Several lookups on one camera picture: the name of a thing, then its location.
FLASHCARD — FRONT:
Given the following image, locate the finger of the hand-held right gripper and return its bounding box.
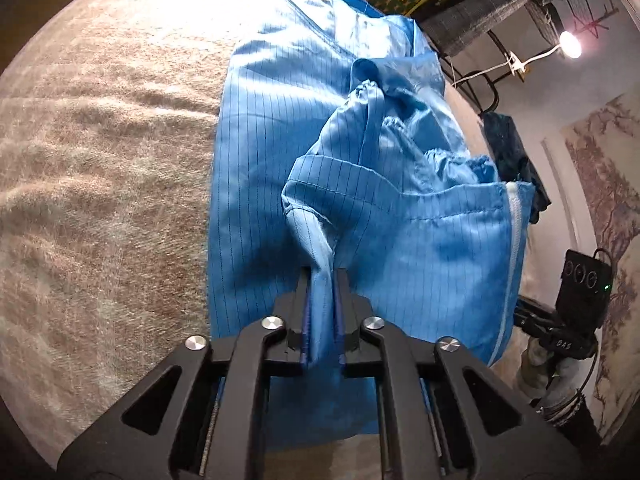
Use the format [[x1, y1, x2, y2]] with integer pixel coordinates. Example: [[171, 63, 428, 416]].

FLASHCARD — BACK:
[[515, 296, 561, 341]]

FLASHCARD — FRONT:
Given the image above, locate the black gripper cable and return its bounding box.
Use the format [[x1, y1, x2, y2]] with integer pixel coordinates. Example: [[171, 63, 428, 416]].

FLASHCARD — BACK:
[[591, 246, 617, 291]]

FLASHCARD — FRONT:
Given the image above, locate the grey plaid coat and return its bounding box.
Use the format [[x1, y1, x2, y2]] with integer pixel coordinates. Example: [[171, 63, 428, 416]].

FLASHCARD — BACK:
[[422, 0, 548, 60]]

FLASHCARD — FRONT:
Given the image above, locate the landscape wall painting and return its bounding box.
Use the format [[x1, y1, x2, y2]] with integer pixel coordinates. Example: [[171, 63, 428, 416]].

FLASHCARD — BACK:
[[564, 94, 640, 443]]

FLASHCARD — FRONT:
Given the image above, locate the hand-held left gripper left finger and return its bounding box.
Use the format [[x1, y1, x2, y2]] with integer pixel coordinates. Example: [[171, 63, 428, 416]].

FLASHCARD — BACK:
[[57, 267, 315, 480]]

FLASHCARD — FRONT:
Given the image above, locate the black metal tube frame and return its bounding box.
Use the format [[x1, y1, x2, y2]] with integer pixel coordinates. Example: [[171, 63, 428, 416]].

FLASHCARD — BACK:
[[452, 67, 502, 113]]

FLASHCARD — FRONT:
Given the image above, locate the dark blue cloth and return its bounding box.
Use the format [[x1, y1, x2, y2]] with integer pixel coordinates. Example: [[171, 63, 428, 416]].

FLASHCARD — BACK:
[[479, 111, 552, 225]]

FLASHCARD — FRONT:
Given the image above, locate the white clip lamp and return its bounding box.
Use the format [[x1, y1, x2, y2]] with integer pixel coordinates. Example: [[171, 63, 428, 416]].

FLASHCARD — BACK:
[[452, 30, 585, 88]]

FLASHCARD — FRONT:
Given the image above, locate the black metal clothes rack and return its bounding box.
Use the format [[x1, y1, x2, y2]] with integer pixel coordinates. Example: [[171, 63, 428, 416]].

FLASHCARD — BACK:
[[435, 0, 621, 113]]

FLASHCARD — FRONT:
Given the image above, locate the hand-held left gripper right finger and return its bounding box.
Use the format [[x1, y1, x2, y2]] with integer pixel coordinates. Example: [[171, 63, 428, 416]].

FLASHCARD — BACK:
[[334, 268, 583, 480]]

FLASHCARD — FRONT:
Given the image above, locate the blue striped work coat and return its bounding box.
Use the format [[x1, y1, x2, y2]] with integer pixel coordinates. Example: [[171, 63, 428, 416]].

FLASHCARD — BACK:
[[206, 0, 537, 453]]

